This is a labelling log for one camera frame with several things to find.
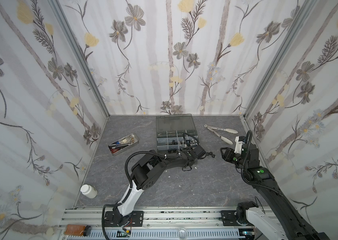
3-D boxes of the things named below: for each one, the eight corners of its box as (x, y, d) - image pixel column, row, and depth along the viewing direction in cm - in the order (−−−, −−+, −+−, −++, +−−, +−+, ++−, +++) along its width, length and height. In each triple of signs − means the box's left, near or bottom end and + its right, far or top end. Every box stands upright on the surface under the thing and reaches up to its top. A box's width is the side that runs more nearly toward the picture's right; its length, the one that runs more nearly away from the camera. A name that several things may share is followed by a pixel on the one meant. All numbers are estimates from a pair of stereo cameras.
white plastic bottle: (87, 198, 82) (78, 193, 74) (90, 190, 85) (82, 184, 77) (95, 198, 82) (87, 193, 74) (98, 190, 85) (90, 184, 77)
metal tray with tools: (112, 156, 99) (111, 154, 97) (108, 146, 103) (107, 145, 102) (140, 142, 106) (139, 140, 104) (134, 134, 111) (134, 132, 109)
